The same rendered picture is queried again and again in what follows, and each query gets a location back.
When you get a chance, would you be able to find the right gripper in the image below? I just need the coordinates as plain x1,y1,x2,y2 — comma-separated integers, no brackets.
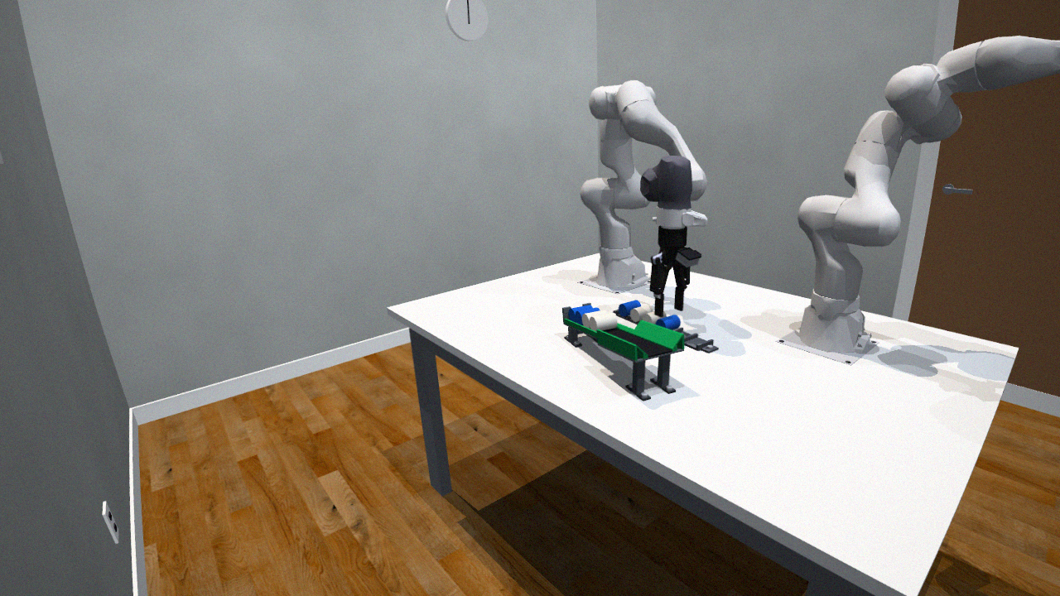
649,226,690,317

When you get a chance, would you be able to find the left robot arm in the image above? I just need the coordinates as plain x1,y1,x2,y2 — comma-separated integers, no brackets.
794,36,1060,353

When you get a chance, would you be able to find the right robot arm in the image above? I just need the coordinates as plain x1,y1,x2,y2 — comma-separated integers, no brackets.
581,80,707,288

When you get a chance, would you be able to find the blue cylinder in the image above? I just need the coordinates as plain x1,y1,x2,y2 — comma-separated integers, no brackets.
656,315,681,330
568,305,593,322
619,300,641,317
575,306,600,325

